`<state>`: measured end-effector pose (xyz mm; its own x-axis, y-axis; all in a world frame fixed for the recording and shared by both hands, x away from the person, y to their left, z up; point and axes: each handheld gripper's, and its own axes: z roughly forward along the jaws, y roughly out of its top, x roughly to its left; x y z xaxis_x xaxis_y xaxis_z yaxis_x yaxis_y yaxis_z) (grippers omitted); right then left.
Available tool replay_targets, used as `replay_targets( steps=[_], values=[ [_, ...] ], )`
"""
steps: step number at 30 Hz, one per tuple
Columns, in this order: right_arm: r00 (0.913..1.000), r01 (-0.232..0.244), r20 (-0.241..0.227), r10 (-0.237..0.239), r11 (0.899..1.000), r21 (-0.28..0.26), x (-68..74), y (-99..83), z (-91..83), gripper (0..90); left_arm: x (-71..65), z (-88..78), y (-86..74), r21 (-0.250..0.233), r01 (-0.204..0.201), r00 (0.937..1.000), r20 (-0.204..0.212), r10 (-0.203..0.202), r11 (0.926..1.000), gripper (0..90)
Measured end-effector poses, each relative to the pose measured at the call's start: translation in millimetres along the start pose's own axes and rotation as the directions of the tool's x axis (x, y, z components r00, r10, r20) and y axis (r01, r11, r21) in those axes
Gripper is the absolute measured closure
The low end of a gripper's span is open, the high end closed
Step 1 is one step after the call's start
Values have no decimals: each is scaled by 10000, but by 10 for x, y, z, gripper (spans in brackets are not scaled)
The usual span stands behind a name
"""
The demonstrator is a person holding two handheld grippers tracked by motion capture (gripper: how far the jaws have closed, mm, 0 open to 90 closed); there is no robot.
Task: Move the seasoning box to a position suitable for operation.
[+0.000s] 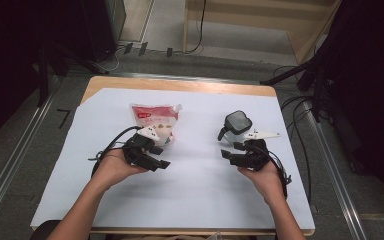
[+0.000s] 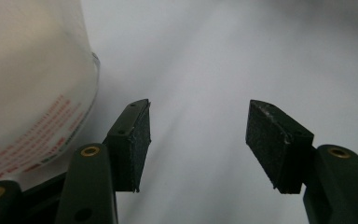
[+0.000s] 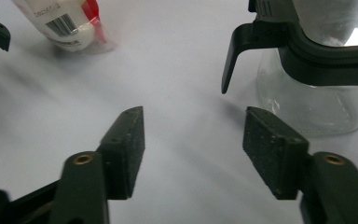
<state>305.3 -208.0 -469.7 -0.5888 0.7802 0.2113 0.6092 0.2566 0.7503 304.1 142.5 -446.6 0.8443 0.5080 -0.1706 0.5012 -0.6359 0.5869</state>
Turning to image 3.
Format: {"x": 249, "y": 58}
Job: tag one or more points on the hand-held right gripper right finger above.
{"x": 273, "y": 155}

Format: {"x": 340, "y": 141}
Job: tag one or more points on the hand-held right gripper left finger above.
{"x": 121, "y": 161}

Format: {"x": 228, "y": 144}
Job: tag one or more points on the clear bag with red print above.
{"x": 71, "y": 34}

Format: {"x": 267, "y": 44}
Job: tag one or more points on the white table cover sheet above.
{"x": 183, "y": 62}

